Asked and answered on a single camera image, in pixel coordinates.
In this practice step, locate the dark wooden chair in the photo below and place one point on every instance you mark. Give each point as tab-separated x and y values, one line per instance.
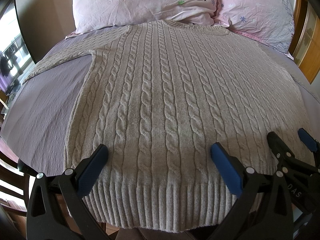
16	186

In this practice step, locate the pink floral pillow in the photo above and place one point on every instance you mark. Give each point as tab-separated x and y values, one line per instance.
269	22

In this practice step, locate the lavender bed sheet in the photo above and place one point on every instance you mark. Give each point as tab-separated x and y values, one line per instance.
36	124

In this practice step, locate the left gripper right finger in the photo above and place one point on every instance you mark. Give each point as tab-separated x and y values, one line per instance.
263	207

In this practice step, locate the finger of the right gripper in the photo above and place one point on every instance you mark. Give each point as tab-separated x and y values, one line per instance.
311	143
281	149

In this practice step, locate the beige cable-knit sweater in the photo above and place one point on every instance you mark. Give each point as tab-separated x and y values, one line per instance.
158	95

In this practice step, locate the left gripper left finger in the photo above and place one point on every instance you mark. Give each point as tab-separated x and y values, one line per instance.
45	219

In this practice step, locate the white floral pillow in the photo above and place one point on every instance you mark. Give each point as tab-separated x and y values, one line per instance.
90	15

